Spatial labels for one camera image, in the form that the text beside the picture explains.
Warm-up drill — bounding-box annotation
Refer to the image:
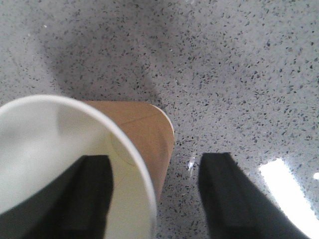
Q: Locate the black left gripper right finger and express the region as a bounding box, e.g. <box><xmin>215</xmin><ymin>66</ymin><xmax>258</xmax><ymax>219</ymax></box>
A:
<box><xmin>198</xmin><ymin>153</ymin><xmax>307</xmax><ymax>239</ymax></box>

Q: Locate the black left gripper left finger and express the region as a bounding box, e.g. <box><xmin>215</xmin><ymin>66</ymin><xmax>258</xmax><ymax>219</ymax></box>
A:
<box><xmin>0</xmin><ymin>155</ymin><xmax>114</xmax><ymax>239</ymax></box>

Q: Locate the brown paper cup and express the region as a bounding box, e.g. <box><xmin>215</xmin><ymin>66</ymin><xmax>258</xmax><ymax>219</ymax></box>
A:
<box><xmin>0</xmin><ymin>95</ymin><xmax>174</xmax><ymax>239</ymax></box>

